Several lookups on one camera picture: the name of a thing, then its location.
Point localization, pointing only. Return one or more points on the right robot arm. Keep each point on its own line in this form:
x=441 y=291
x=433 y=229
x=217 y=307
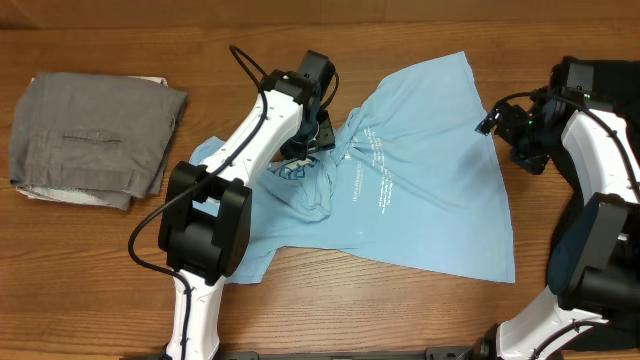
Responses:
x=543 y=329

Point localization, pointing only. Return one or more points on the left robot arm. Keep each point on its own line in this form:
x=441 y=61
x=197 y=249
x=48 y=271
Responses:
x=205 y=228

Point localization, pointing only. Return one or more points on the light blue printed t-shirt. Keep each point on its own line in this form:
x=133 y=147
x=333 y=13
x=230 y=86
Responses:
x=409 y=183

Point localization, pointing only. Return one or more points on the folded grey trousers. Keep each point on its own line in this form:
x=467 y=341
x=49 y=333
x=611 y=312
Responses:
x=93 y=139

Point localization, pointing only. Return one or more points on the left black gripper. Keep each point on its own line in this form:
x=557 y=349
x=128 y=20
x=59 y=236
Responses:
x=326 y=138

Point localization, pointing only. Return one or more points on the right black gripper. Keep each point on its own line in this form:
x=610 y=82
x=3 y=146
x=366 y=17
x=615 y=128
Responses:
x=533 y=161

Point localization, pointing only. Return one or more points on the black polo shirt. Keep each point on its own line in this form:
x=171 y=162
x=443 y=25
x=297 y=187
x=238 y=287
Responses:
x=594 y=264

